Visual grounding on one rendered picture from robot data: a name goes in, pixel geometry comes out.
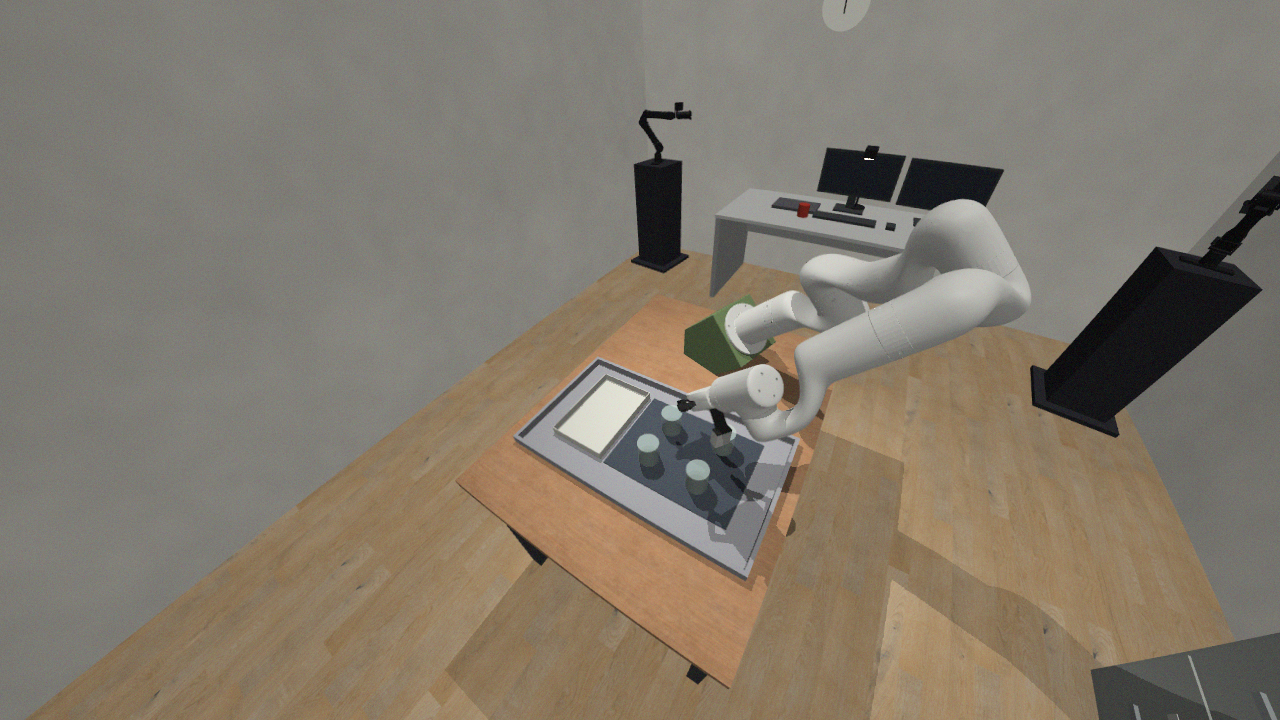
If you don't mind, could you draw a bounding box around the clear glass jar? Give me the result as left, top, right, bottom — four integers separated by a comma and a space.
660, 405, 682, 436
685, 459, 710, 495
712, 424, 736, 456
637, 434, 659, 468

